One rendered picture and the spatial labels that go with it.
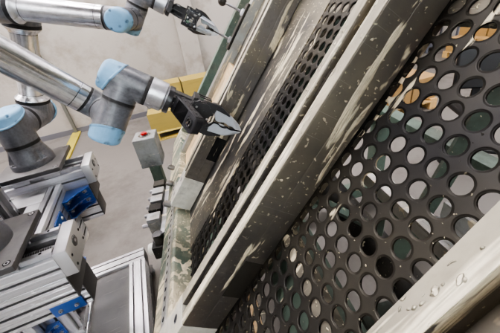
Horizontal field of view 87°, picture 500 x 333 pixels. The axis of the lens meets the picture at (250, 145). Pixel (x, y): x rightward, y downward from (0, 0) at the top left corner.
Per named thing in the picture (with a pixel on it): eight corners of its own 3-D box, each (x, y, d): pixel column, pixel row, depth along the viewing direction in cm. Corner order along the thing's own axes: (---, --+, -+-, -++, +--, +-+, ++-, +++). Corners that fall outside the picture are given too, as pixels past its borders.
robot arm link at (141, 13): (111, 28, 93) (120, -3, 89) (121, 26, 103) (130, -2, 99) (133, 39, 95) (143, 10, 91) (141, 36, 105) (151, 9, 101)
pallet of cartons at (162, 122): (150, 125, 414) (137, 85, 383) (218, 107, 447) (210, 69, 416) (155, 145, 349) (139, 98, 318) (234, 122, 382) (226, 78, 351)
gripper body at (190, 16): (194, 33, 100) (163, 15, 95) (194, 31, 107) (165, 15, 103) (202, 13, 97) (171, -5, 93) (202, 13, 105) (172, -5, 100)
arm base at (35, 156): (5, 177, 100) (-11, 154, 95) (19, 159, 112) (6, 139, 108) (50, 165, 104) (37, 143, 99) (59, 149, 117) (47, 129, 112)
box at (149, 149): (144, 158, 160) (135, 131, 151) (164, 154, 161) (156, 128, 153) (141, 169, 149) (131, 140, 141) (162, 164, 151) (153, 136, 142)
